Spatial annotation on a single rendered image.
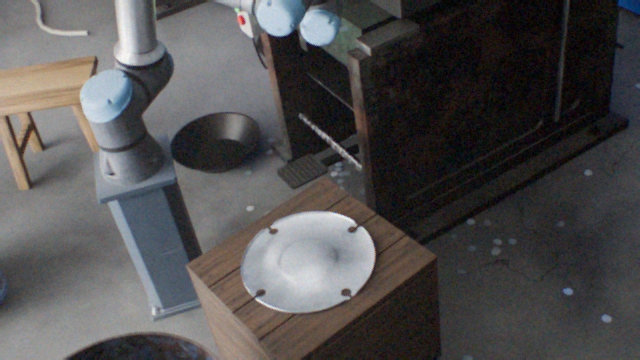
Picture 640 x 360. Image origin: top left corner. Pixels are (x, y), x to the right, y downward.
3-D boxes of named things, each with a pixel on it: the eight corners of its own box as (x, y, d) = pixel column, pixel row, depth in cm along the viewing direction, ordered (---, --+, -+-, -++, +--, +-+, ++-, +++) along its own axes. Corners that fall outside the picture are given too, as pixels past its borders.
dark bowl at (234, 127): (198, 199, 237) (192, 182, 232) (161, 153, 258) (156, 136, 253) (280, 158, 246) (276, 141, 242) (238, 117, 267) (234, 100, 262)
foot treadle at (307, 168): (295, 201, 213) (292, 187, 210) (278, 183, 220) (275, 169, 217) (459, 116, 232) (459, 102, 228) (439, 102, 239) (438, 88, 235)
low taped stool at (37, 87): (18, 192, 253) (-24, 112, 231) (34, 148, 271) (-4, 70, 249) (118, 177, 251) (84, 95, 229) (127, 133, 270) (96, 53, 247)
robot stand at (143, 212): (152, 322, 202) (97, 200, 172) (145, 273, 216) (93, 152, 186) (219, 302, 204) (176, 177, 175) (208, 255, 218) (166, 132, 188)
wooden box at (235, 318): (313, 460, 166) (287, 369, 143) (219, 357, 190) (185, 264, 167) (442, 354, 182) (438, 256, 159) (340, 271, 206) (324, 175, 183)
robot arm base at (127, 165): (104, 193, 174) (89, 160, 167) (100, 154, 185) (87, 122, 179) (168, 174, 176) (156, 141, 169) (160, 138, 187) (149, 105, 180)
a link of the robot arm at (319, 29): (333, 7, 143) (342, 46, 148) (338, -19, 151) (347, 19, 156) (293, 14, 145) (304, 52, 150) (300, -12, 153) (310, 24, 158)
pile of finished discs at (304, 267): (296, 338, 148) (295, 336, 147) (216, 262, 166) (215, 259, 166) (403, 259, 159) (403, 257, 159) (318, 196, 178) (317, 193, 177)
